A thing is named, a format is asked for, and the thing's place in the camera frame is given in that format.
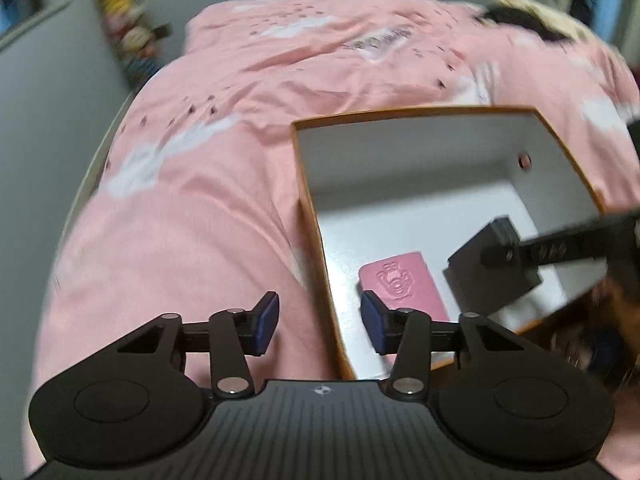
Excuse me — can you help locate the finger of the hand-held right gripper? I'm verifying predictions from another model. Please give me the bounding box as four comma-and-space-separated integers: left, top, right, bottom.
481, 211, 640, 268

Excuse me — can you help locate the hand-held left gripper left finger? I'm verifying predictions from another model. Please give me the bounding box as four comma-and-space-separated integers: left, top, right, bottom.
102, 291, 280, 401

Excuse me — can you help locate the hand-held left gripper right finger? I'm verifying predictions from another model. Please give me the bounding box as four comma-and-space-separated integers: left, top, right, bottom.
360, 290, 538, 397

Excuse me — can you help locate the dark grey small box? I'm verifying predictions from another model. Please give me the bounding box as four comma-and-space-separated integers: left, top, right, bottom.
446, 216, 543, 307

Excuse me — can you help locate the orange cardboard box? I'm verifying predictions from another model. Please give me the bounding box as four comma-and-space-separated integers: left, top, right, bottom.
290, 105, 608, 381

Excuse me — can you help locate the pink printed blanket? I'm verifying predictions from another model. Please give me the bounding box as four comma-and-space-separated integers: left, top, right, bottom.
22, 0, 640, 466

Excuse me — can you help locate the dark fuzzy object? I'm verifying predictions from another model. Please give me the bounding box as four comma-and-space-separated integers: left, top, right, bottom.
482, 5, 566, 43

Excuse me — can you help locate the yellow and black plush toy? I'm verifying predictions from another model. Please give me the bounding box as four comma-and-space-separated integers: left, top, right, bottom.
492, 0, 601, 43

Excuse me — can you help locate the pile of plush toys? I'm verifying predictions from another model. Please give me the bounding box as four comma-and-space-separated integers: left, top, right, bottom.
92, 0, 173, 83

